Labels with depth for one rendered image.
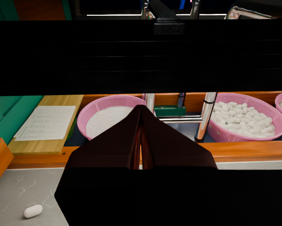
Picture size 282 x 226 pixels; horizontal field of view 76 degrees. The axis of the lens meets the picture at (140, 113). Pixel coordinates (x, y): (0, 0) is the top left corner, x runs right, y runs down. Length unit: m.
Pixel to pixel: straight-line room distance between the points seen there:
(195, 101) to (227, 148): 0.30
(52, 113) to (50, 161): 0.20
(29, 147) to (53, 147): 0.06
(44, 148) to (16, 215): 0.16
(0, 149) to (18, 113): 0.19
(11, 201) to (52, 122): 0.24
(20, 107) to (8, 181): 0.23
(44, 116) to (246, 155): 0.62
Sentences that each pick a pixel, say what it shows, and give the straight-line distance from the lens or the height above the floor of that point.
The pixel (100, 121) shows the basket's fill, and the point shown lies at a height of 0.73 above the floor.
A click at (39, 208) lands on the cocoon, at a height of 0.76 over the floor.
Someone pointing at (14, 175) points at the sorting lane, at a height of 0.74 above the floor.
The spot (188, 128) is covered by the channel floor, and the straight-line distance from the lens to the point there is 0.74.
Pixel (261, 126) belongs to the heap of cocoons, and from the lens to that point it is 0.76.
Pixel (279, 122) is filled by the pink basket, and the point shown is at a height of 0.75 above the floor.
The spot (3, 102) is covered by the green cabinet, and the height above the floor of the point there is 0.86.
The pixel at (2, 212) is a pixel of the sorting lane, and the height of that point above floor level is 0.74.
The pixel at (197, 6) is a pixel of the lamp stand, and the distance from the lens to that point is 0.64.
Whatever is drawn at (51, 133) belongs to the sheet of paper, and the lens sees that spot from 0.60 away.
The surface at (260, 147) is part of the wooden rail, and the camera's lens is 0.62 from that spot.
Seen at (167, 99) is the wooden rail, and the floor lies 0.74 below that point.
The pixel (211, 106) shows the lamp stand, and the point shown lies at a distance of 0.49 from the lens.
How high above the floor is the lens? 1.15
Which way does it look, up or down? 37 degrees down
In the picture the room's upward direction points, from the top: straight up
